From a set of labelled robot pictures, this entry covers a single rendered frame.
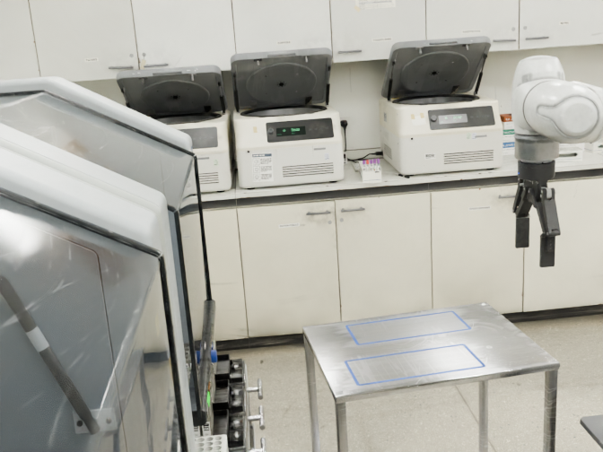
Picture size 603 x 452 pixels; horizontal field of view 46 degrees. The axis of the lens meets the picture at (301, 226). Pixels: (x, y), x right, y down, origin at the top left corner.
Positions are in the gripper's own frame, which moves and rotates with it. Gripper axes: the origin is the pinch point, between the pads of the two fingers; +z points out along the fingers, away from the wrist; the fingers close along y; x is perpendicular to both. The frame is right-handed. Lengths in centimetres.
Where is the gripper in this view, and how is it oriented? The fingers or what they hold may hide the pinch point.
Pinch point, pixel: (534, 251)
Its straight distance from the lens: 164.0
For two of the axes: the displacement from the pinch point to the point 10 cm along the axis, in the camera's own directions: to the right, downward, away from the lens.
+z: 0.6, 9.6, 2.7
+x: -9.9, 0.8, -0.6
